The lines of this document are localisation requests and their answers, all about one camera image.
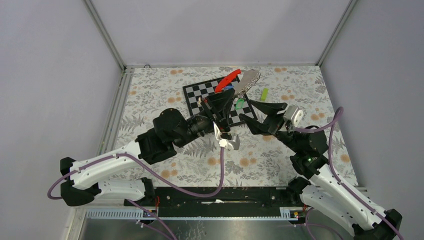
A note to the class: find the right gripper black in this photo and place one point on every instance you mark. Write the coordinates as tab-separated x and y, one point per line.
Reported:
272	122

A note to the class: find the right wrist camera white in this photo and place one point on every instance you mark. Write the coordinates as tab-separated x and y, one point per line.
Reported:
293	116

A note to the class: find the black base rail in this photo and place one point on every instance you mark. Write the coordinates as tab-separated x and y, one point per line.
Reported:
230	202

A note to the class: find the lime green block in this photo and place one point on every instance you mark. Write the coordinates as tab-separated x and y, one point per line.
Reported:
264	94

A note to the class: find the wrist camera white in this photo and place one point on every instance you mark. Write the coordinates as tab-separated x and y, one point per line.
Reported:
231	142
293	116

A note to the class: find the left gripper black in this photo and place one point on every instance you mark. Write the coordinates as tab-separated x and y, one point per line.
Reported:
219	105

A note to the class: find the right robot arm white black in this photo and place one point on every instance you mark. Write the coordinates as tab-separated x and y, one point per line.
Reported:
318	185

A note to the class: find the black grey chessboard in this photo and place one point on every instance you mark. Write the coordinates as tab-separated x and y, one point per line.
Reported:
206	89

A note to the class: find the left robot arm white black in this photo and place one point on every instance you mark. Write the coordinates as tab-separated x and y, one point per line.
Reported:
84	181

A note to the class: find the floral table mat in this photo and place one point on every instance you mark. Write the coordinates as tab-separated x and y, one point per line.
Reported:
260	160

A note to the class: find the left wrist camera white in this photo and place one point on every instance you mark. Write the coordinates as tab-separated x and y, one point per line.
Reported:
231	142

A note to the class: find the green key tag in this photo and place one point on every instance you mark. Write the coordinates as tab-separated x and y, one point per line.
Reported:
239	103

